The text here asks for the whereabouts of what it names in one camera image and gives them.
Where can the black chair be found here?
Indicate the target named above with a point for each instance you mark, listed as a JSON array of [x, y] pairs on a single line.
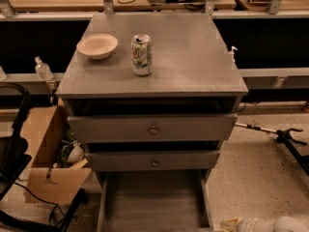
[[13, 157]]

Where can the tan foam gripper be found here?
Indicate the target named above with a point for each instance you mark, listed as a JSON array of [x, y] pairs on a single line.
[[248, 225]]

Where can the white bowl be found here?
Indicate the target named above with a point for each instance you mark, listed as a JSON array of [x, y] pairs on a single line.
[[97, 46]]

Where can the green white soda can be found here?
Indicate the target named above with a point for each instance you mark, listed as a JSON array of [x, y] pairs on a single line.
[[142, 54]]

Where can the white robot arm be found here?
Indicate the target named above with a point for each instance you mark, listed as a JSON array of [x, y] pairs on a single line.
[[253, 224]]

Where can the grey top drawer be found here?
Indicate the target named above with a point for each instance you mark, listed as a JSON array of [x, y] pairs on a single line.
[[133, 128]]

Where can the grey wooden drawer cabinet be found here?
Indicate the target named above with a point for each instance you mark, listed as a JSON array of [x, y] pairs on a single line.
[[193, 74]]

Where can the white cup in box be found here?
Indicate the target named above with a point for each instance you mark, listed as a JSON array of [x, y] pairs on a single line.
[[76, 154]]

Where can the white pump bottle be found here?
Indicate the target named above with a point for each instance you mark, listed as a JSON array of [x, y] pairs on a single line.
[[233, 52]]

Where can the brown cardboard box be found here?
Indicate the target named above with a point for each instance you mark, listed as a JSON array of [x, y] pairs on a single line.
[[44, 131]]

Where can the grey bottom drawer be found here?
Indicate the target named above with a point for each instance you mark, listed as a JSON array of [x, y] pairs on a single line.
[[154, 201]]

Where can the grey middle drawer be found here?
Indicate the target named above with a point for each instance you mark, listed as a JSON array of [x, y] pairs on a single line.
[[157, 160]]

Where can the silver metal pole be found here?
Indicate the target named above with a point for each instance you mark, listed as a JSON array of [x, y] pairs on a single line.
[[255, 128]]

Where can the clear sanitizer bottle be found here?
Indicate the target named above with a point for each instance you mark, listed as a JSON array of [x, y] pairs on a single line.
[[42, 69]]

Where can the grey drawer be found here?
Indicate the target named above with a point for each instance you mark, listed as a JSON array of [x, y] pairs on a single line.
[[157, 160], [154, 201], [133, 128]]

